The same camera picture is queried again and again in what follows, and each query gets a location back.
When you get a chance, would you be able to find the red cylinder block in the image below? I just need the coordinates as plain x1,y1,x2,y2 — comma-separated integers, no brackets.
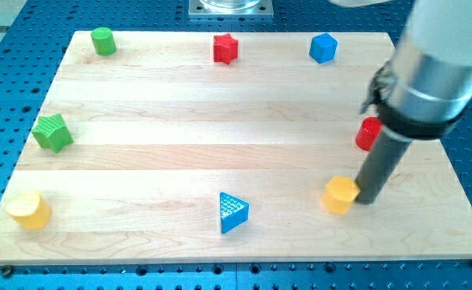
354,117,382,151

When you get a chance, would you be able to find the blue cube block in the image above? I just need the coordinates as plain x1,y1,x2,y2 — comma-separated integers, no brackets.
309,33,338,64

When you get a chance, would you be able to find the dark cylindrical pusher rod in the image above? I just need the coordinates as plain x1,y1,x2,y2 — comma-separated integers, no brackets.
355,128,412,205

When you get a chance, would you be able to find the yellow semicircle block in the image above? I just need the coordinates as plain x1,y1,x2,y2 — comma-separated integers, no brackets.
6,190,52,230

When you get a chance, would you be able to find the green cylinder block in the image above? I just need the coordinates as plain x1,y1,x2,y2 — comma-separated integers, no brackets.
90,27,117,56

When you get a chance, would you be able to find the light wooden board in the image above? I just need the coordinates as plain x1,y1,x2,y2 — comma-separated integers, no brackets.
0,31,472,266

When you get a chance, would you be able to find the green star block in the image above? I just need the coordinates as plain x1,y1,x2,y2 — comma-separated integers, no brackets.
31,114,74,153

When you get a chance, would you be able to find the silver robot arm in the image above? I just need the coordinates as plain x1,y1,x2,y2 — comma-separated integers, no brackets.
363,0,472,123

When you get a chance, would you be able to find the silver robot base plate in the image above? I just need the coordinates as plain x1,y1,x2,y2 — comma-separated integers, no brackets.
187,0,274,19

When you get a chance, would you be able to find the black cable tie strap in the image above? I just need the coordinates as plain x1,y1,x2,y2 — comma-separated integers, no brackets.
359,60,465,141

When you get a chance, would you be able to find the yellow hexagon block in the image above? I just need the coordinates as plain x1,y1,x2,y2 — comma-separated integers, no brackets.
321,176,360,214

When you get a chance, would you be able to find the red star block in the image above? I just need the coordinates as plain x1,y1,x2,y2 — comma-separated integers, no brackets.
213,33,238,64

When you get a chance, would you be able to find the blue triangle block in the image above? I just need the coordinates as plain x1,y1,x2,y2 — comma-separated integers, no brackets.
219,192,250,234

